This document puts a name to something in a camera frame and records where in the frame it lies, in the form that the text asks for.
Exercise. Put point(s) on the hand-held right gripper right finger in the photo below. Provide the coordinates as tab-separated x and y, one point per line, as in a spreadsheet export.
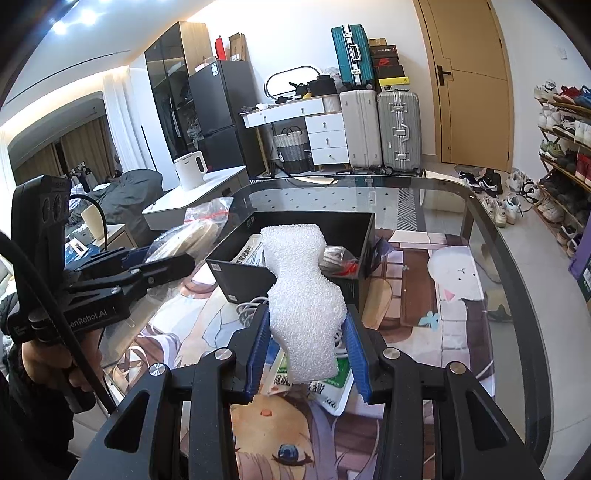
358	362

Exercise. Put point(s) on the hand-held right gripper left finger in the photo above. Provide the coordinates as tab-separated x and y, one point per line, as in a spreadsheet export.
256	360

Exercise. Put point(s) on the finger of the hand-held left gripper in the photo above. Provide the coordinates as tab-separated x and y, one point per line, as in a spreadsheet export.
157	274
111	258

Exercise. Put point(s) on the green and white snack packet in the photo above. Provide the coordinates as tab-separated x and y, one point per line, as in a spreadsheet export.
323	385

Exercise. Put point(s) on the clear bag of tubing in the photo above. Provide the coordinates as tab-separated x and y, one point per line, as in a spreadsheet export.
198	235

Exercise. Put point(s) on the white foam sheet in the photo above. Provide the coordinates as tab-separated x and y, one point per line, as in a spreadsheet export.
300	300

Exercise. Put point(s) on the black cardboard box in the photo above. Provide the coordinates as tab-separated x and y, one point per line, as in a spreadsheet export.
235	281

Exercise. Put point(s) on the white printed packet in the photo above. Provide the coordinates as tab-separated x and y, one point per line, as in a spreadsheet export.
249	251

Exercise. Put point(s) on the person's left forearm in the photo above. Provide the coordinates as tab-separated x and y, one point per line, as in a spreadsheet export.
27	424

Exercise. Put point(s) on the person's left hand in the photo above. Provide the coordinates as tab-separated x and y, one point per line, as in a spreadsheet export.
46	364

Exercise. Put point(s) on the printed desk mat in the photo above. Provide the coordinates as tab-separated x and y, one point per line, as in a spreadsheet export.
415	360

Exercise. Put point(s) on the dark padded jacket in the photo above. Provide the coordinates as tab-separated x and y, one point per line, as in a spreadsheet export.
134	198

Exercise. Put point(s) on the white side cabinet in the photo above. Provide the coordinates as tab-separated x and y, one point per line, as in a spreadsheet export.
198	203

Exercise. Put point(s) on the brown curtain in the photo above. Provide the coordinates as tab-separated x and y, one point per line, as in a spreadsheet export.
83	147

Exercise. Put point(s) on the white electric kettle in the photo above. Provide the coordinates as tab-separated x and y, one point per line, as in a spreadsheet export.
189	170

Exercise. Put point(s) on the dark slipper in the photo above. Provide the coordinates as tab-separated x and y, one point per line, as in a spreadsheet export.
501	314

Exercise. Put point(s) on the dark grey fridge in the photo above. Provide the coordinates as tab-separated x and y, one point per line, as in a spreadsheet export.
226	115

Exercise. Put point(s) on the striped wicker basket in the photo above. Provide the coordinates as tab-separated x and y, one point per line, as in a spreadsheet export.
291	152

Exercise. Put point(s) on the glass door wardrobe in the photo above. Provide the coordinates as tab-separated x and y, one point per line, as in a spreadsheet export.
171	83

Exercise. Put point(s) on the white vanity desk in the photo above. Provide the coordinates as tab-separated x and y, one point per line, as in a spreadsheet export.
323	134

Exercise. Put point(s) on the loose pairs of sneakers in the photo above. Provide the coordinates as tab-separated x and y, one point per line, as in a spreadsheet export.
503	194

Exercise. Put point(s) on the white suitcase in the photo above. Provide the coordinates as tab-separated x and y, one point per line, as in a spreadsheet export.
362	129

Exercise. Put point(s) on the silver suitcase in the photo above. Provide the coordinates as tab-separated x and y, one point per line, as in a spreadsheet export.
399	131

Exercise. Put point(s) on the oval mirror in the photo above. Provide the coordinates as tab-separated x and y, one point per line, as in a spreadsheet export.
293	81

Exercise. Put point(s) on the green box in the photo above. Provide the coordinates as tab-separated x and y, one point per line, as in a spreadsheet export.
586	284

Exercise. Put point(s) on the white ribbed container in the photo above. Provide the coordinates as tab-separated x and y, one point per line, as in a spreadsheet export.
333	103

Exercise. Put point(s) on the purple bag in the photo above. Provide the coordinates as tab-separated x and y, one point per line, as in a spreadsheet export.
582	258

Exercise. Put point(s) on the black bag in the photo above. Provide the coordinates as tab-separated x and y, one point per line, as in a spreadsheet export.
322	86

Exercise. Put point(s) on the wooden shoe rack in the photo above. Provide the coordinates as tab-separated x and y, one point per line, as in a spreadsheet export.
565	166

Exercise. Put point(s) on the teal suitcase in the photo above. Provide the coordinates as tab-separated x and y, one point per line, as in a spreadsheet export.
353	55

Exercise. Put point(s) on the wooden door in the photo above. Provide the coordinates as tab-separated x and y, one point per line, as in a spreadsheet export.
466	83

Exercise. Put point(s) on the black shoe box red logo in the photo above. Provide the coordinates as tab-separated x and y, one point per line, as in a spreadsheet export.
385	61

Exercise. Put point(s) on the collection of sneakers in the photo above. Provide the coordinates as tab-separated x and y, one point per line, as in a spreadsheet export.
568	143

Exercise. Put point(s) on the brown shoe box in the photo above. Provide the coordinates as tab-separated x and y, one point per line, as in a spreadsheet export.
380	42

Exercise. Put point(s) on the light switch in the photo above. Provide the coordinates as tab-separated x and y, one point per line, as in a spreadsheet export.
561	53

